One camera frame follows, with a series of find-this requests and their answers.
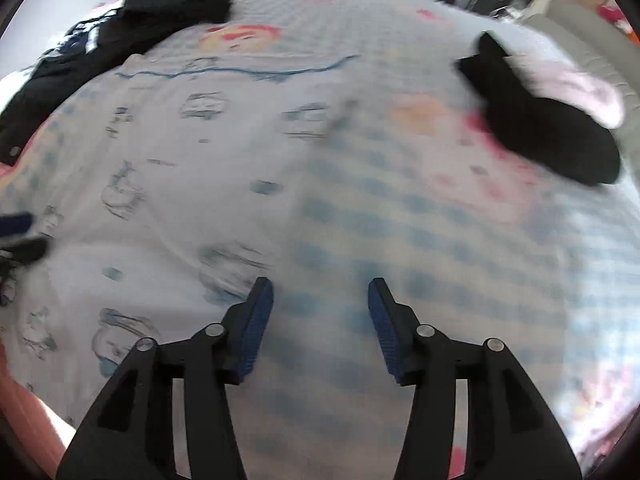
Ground folded pink garment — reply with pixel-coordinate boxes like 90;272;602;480
505;55;626;128

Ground red plush toy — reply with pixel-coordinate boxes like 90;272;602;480
599;4;632;32

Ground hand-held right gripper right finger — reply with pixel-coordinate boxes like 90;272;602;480
367;277;583;480

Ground folded black garment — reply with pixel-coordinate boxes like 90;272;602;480
454;31;622;186

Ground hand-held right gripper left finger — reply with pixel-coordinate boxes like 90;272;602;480
56;276;275;480

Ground black jacket pile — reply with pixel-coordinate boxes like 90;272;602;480
0;0;238;166

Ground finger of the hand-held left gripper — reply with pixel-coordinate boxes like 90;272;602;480
0;211;35;239
0;236;50;267

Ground grey padded headboard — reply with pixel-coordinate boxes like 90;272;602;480
520;0;640;92

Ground white cartoon print pajama pants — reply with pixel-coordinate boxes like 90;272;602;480
0;52;361;427

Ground blue checkered cartoon blanket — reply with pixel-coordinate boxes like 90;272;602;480
0;0;640;480

